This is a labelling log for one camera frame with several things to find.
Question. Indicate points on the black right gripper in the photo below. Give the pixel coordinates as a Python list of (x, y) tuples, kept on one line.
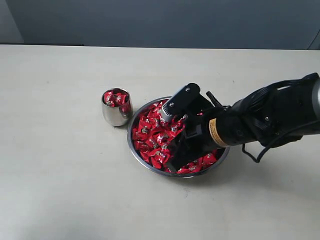
[(205, 133)]

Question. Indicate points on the red candy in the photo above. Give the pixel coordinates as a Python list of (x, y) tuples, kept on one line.
[(115, 98)]

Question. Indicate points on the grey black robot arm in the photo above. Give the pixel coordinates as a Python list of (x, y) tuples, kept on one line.
[(274, 115)]

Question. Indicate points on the round steel bowl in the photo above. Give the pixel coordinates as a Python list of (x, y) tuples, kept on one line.
[(222, 154)]

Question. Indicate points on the small steel cup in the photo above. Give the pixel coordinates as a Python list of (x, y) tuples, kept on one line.
[(117, 116)]

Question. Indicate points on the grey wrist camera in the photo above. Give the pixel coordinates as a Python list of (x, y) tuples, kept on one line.
[(180, 102)]

